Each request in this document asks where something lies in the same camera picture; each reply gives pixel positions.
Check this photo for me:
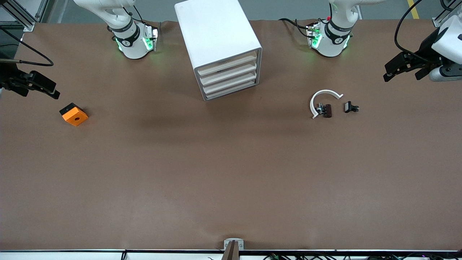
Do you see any orange and black button box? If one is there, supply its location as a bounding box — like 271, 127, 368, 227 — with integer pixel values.
60, 103, 89, 127

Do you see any white curved pipe clamp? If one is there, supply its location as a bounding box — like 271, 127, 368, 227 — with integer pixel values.
310, 90, 344, 119

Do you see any brown table mat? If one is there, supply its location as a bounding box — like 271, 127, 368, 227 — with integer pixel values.
0, 20, 462, 250

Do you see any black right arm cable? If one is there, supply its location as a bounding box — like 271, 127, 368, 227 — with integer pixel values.
0, 27, 55, 66

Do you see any aluminium frame profile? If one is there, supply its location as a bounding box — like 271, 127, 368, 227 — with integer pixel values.
0, 0, 36, 32
432, 0, 457, 28

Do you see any black cable tangle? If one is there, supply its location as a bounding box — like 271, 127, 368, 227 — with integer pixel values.
263, 253, 462, 260

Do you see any brown wooden post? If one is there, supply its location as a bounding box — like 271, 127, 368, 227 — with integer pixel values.
223, 241, 240, 260

